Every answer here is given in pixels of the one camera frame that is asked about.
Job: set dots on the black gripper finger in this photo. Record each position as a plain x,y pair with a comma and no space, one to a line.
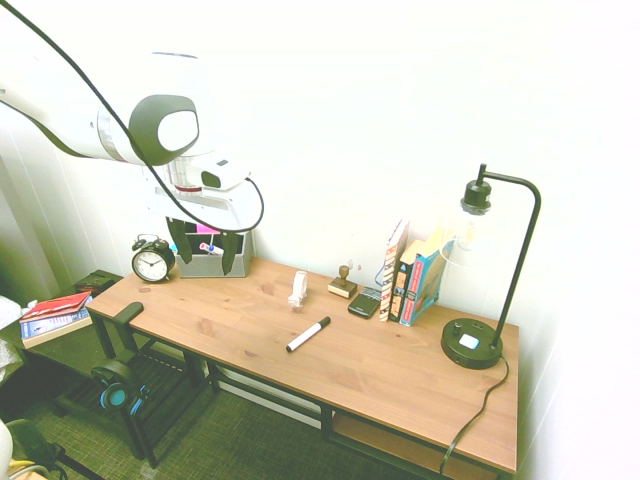
181,242
228,255

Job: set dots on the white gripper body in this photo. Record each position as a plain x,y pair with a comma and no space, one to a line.
200,207

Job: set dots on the white marker with black cap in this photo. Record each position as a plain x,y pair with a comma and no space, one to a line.
308,334

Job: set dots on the marker with red blue caps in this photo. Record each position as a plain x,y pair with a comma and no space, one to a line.
211,248

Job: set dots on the grey desk organizer box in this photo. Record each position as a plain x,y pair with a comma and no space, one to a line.
212,262

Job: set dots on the pink sticky note pad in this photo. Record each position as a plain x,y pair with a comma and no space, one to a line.
204,228

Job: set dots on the black alarm clock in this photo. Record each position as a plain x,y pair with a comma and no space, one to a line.
152,262

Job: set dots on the white tape dispenser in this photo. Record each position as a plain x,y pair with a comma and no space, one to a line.
299,290

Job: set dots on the dark small book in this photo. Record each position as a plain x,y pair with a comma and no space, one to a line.
95,282

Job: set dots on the black headphone hanger clamp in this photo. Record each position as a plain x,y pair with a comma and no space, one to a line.
120,325

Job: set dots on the wooden rubber stamp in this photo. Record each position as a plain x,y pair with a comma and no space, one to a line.
343,285

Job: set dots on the black slatted low rack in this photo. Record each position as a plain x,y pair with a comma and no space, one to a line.
150,375

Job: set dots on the red cover book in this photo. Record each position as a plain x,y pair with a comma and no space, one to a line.
57,305

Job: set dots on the black calculator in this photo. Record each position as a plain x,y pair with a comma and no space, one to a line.
365,302

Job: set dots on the blue white thick book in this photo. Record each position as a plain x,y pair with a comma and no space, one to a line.
55,327

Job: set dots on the white red striped book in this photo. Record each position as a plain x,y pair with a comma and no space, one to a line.
392,270

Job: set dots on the black blue headphones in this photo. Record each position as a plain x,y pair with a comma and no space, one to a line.
116,395

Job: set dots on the dark green side bench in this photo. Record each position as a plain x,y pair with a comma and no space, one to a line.
60,360

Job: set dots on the black orange spine book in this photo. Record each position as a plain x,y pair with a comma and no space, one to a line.
402,285

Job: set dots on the white crumpled wrap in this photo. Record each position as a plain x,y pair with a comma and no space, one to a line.
12,310

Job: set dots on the blue cover book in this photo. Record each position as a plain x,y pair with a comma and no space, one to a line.
425,287

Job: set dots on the black desk lamp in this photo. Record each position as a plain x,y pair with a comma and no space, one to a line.
472,345

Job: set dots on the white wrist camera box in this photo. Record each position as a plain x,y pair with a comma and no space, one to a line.
222,174

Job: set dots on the wooden desk with black frame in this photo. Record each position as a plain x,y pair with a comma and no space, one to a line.
350,360

